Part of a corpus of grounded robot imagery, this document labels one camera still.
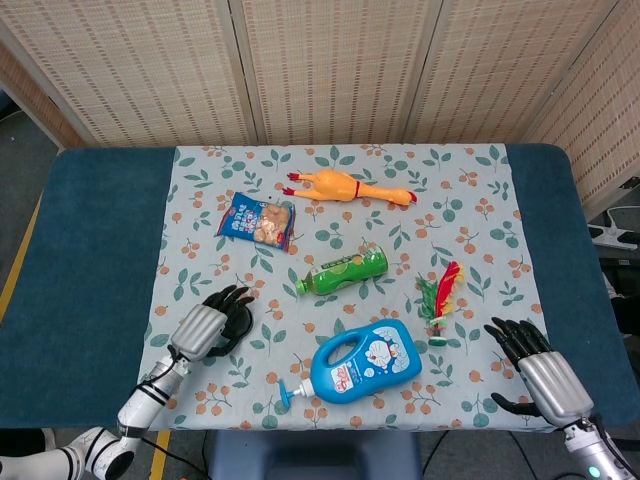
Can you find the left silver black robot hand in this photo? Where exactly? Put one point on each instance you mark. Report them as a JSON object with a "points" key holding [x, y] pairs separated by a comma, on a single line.
{"points": [[200, 330]]}

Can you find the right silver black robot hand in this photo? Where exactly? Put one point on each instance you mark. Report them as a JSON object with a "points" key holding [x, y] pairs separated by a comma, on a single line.
{"points": [[555, 385]]}

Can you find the black round object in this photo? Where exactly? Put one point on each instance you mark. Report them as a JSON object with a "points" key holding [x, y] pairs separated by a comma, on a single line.
{"points": [[243, 322]]}

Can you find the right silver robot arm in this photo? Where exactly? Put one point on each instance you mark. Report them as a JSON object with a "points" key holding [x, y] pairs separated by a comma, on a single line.
{"points": [[587, 450]]}

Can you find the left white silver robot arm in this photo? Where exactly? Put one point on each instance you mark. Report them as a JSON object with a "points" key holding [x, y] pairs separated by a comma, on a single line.
{"points": [[145, 400]]}

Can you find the black equipment beside table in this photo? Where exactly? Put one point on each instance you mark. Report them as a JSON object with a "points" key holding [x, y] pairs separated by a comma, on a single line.
{"points": [[627, 310]]}

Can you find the blue snack bag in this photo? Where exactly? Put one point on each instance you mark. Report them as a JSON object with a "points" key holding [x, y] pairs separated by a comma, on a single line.
{"points": [[255, 222]]}

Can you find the dark blue table cover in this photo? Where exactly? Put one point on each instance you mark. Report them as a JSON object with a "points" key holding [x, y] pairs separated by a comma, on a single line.
{"points": [[90, 250]]}

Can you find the colourful feather shuttlecock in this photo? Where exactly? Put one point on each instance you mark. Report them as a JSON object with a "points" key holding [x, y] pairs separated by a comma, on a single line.
{"points": [[446, 287]]}

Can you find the green drink bottle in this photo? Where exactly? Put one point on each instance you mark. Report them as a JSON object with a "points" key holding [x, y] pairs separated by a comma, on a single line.
{"points": [[345, 272]]}

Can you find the white stand base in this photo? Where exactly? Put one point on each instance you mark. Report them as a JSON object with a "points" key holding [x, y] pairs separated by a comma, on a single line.
{"points": [[607, 235]]}

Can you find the blue grey chair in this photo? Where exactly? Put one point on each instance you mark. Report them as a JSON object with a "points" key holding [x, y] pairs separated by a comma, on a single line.
{"points": [[310, 455]]}

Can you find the blue cartoon pump bottle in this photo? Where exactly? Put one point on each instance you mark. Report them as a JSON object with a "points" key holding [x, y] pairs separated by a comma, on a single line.
{"points": [[365, 365]]}

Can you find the floral leaf-print tablecloth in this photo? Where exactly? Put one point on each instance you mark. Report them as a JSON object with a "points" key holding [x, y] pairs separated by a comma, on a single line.
{"points": [[350, 230]]}

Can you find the yellow rubber chicken toy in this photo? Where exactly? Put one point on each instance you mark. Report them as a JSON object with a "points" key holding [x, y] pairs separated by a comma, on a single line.
{"points": [[330, 182]]}

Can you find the woven bamboo folding screen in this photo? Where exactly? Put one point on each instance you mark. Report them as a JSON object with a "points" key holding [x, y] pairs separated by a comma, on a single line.
{"points": [[325, 65]]}

